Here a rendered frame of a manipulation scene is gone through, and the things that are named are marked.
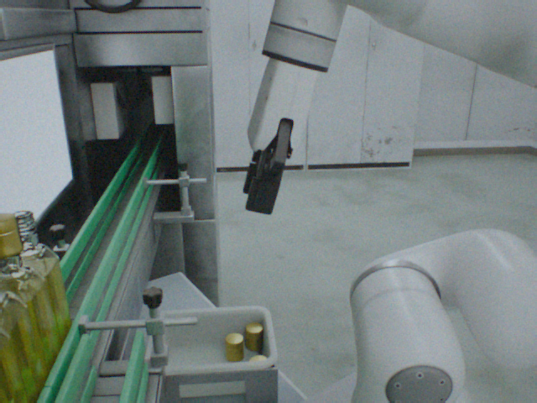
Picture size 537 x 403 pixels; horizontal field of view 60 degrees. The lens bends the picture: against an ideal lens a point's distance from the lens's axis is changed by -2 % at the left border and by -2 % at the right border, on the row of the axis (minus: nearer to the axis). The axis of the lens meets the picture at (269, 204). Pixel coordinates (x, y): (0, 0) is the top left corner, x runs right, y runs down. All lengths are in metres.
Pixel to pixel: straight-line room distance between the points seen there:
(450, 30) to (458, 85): 4.70
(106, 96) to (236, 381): 1.05
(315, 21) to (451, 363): 0.34
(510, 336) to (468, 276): 0.07
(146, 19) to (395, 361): 1.20
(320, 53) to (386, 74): 3.96
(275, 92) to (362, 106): 3.96
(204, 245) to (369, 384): 1.20
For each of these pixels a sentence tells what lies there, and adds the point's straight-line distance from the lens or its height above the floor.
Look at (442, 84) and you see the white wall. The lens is 5.19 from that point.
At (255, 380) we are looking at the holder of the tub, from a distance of 0.84.
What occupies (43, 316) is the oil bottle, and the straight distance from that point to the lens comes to 0.65.
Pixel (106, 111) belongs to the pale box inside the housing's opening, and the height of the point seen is 1.09.
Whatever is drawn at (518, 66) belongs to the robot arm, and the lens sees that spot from 0.49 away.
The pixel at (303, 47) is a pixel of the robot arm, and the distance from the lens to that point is 0.50.
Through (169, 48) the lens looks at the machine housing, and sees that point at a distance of 1.44.
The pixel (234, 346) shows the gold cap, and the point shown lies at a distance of 0.91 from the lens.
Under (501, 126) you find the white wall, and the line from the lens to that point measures 5.61.
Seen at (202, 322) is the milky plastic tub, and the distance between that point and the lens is 0.96.
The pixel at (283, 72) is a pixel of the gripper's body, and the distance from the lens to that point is 0.49.
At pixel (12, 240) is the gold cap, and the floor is 1.14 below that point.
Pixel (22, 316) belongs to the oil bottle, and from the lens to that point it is 0.60.
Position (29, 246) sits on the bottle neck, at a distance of 0.67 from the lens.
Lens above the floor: 1.37
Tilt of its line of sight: 22 degrees down
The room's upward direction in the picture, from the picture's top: straight up
